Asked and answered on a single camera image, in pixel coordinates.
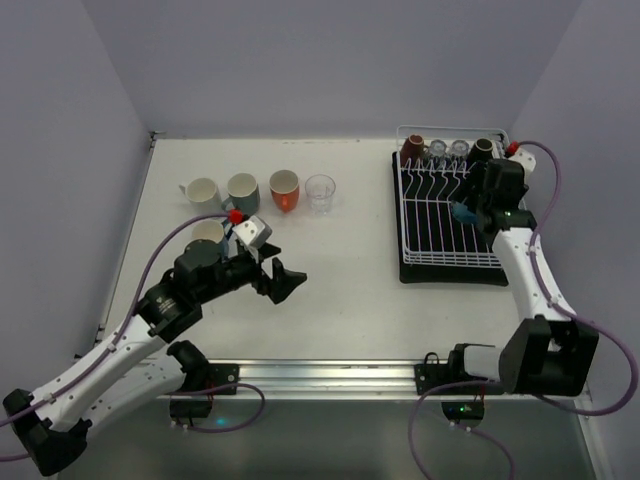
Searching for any light blue square mug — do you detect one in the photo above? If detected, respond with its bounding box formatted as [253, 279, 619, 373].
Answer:
[451, 202, 477, 226]

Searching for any dark blue mug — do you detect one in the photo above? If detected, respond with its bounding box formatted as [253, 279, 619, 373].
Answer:
[191, 219, 229, 257]

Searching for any grey-blue mug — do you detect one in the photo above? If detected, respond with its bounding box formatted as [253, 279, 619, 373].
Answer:
[222, 173, 260, 216]

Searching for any orange mug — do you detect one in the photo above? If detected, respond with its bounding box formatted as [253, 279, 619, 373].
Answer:
[269, 170, 300, 213]

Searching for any clear plastic glass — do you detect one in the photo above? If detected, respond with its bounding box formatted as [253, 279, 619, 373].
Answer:
[305, 174, 336, 214]

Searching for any white mug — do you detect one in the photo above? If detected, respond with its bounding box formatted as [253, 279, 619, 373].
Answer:
[179, 177, 222, 216]

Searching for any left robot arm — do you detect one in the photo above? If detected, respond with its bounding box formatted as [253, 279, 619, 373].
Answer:
[3, 240, 307, 477]

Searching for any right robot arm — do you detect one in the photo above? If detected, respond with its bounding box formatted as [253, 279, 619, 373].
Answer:
[454, 159, 599, 397]

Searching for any black mug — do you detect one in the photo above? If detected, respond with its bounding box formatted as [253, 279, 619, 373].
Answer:
[466, 138, 494, 168]

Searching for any clear glass right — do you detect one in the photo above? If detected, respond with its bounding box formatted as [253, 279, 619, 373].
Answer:
[448, 139, 470, 162]

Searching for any clear glass left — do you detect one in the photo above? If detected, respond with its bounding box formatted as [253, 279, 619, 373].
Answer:
[425, 139, 447, 164]

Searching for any black drip tray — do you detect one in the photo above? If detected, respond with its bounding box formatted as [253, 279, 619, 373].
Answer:
[391, 153, 508, 287]

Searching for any brown mug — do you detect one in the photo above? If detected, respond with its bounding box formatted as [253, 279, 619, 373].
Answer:
[400, 134, 425, 163]

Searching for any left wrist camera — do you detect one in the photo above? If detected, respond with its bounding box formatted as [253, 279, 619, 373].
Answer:
[232, 215, 272, 249]

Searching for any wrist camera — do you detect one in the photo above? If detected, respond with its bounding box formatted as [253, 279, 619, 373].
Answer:
[232, 215, 272, 249]
[510, 146, 536, 184]

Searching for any white wire dish rack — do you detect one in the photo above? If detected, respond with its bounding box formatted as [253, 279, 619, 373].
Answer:
[392, 125, 509, 270]

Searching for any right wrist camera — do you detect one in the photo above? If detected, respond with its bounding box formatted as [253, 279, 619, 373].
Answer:
[510, 146, 536, 184]

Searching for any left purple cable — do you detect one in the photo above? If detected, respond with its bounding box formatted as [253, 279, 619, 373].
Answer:
[0, 209, 266, 461]

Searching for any aluminium rail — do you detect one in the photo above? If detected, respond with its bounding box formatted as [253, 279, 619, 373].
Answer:
[62, 357, 591, 401]

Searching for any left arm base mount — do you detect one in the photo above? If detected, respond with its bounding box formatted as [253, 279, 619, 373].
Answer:
[167, 341, 240, 427]

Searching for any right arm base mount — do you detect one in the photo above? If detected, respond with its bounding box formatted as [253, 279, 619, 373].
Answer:
[413, 342, 486, 426]

